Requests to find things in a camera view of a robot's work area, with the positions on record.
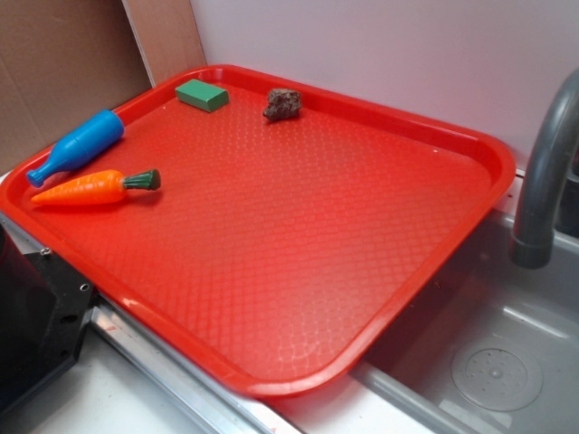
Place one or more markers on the brown cardboard sheet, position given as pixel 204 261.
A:
pixel 62 61

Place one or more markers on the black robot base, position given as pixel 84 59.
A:
pixel 45 307

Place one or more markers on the brown rock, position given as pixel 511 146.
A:
pixel 282 104

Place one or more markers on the grey toy faucet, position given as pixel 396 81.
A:
pixel 548 200

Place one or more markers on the silver metal rail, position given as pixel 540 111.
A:
pixel 127 381

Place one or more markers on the orange toy carrot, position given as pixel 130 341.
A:
pixel 104 187

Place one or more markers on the grey toy sink basin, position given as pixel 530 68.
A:
pixel 486 346

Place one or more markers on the green rectangular block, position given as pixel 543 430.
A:
pixel 201 95

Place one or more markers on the blue toy bottle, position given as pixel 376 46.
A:
pixel 79 147

